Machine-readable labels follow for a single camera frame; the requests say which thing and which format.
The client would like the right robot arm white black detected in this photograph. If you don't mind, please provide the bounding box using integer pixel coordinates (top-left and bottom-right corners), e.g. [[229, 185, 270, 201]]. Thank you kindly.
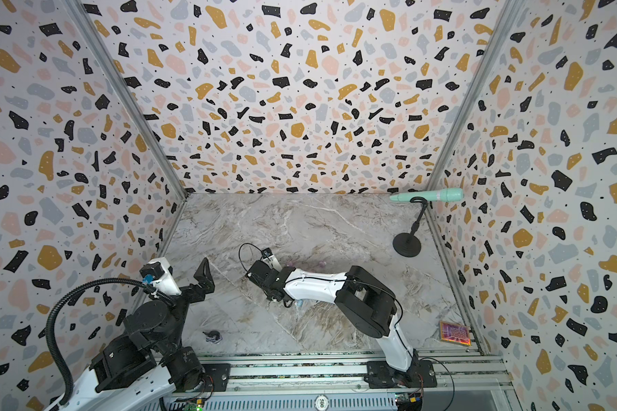
[[246, 260, 414, 373]]

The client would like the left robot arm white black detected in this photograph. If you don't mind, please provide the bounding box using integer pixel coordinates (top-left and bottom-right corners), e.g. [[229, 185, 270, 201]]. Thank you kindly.
[[45, 258, 223, 410]]

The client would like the black microphone stand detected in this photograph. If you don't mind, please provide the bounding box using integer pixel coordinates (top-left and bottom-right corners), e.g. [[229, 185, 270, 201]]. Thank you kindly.
[[392, 196, 428, 258]]

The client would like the pink orange card box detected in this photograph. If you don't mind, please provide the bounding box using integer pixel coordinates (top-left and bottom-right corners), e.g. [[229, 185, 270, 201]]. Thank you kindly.
[[440, 321, 471, 346]]

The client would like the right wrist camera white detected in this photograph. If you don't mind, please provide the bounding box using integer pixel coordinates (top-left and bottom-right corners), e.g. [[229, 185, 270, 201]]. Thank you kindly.
[[262, 248, 283, 272]]

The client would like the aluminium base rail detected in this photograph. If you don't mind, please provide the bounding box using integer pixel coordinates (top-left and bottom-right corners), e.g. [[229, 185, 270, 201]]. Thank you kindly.
[[71, 350, 520, 411]]

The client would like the poker chip on rail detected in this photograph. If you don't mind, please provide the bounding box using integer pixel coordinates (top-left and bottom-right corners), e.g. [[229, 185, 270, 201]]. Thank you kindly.
[[314, 395, 330, 411]]

